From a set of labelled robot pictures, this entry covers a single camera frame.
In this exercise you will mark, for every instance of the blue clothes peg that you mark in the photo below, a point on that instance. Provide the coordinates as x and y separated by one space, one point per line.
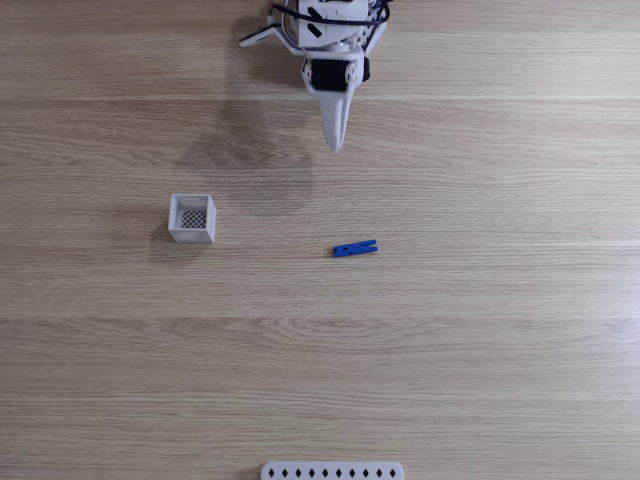
355 248

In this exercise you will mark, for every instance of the small white lattice crate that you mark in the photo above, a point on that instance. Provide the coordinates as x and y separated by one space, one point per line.
192 218

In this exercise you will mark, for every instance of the white perforated plate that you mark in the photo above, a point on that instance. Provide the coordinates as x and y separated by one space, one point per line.
332 471

